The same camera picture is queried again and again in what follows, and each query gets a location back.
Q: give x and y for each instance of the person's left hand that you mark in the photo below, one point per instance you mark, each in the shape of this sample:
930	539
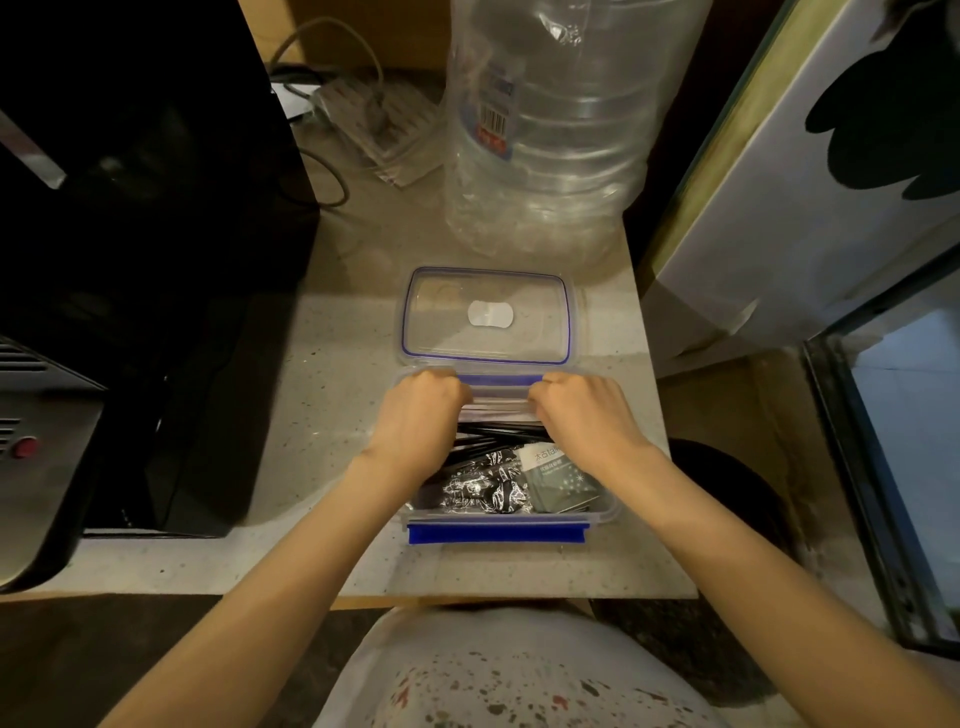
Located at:
416	427

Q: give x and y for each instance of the person's right hand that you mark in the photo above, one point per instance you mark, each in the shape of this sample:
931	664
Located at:
592	420

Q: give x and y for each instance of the grey dotted packet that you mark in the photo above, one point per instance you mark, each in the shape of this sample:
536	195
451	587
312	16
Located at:
559	480

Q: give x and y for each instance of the bundle of black sticks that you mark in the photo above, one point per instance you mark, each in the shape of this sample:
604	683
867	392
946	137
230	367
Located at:
487	433

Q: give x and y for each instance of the clear plastic lid blue rim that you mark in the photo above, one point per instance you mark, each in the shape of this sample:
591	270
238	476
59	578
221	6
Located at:
450	315

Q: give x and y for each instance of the clear plastic container with blue clips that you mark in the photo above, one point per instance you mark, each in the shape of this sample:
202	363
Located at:
495	534

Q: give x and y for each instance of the white cabinet with black print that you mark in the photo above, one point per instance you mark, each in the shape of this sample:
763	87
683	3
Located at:
750	247

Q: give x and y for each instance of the person's left forearm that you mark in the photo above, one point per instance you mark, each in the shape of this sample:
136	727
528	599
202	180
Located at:
262	600

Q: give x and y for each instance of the person's right forearm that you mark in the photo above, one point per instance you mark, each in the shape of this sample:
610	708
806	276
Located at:
750	570

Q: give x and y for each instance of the dark framed glass tank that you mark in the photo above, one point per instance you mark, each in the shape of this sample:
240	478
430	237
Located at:
847	450

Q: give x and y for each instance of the white speckled garment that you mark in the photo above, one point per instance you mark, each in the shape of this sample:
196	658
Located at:
510	675

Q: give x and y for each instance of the large clear water bottle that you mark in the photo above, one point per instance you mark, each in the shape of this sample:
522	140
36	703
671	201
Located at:
570	150

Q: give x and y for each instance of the white power strip with cable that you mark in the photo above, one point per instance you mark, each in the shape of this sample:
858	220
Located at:
390	127

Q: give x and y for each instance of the black glossy appliance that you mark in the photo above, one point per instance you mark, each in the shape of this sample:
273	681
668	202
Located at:
150	262

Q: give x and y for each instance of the white paper slip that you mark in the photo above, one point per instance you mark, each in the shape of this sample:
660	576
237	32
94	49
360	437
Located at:
289	97

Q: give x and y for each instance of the silver vented appliance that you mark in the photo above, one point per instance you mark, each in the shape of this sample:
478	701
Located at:
45	487

